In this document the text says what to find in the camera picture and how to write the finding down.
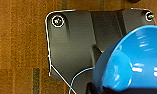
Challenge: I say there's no blue bowl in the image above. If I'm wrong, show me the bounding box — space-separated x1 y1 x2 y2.
91 25 157 94

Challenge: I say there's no dark robot base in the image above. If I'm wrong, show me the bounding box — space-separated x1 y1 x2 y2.
43 8 157 94

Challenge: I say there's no blue cable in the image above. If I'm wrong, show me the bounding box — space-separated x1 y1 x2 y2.
67 65 97 94

